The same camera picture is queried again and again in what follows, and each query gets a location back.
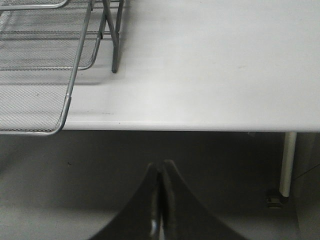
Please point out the white table leg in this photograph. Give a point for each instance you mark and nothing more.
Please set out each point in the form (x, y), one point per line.
(275, 199)

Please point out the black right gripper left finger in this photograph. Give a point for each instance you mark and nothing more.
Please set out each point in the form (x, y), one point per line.
(140, 218)

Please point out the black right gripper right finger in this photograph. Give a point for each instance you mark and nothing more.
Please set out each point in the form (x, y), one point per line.
(183, 215)

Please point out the silver metal rack frame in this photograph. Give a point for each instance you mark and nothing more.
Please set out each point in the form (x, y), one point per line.
(107, 27)

